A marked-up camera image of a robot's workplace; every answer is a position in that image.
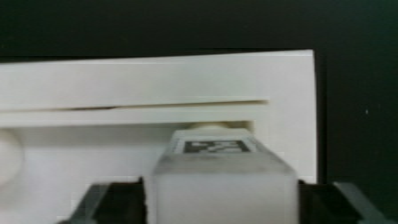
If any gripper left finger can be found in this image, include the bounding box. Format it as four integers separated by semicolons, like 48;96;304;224
57;179;148;224

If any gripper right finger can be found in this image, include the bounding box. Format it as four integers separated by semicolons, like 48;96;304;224
299;181;391;224

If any white table leg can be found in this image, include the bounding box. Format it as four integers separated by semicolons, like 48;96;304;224
148;123;299;224

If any white square table top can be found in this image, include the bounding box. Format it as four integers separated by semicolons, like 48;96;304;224
0;102;269;224

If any white fence right wall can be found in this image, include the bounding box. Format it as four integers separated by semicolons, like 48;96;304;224
0;50;318;182

